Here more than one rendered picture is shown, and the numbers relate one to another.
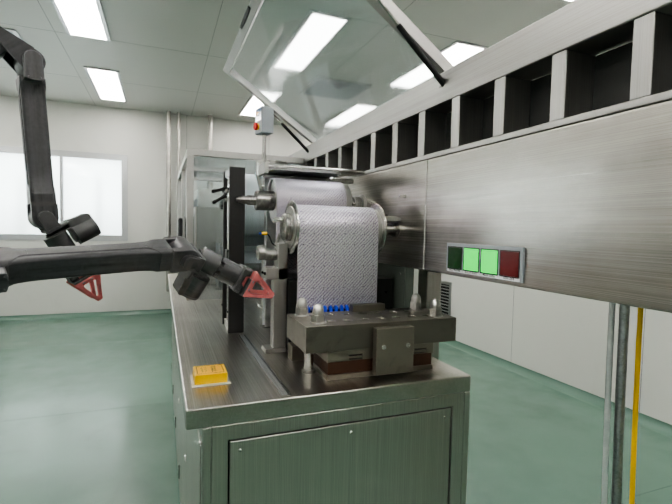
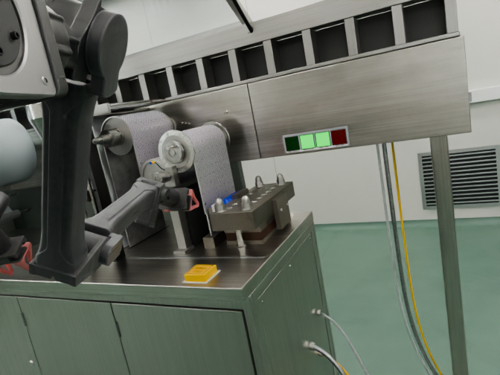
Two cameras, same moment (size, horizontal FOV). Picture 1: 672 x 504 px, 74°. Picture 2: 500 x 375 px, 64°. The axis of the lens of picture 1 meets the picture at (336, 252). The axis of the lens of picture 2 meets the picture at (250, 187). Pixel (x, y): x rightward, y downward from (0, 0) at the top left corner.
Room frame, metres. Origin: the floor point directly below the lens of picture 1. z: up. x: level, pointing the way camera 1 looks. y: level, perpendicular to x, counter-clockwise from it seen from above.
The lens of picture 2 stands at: (0.05, 0.86, 1.35)
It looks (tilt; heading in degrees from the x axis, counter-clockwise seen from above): 11 degrees down; 319
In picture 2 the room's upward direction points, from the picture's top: 11 degrees counter-clockwise
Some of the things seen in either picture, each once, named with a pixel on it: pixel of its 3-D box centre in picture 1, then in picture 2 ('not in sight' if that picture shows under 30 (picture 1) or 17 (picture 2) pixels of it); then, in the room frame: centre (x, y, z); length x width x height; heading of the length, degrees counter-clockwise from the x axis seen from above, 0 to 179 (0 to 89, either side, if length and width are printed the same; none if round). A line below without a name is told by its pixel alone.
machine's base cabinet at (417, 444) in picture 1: (246, 395); (67, 333); (2.12, 0.42, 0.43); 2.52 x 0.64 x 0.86; 22
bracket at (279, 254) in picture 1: (273, 297); (174, 210); (1.24, 0.17, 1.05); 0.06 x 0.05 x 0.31; 112
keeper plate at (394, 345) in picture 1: (393, 349); (282, 210); (1.04, -0.14, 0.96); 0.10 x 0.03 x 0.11; 112
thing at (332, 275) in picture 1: (338, 278); (216, 180); (1.21, -0.01, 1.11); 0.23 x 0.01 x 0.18; 112
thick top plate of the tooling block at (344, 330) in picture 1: (371, 327); (256, 204); (1.12, -0.09, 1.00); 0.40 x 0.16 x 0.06; 112
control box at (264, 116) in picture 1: (262, 121); not in sight; (1.75, 0.30, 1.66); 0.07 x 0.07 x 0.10; 32
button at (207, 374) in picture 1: (209, 374); (200, 273); (0.99, 0.28, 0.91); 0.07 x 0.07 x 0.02; 22
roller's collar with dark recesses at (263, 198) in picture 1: (264, 200); (111, 138); (1.45, 0.24, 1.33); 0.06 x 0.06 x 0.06; 22
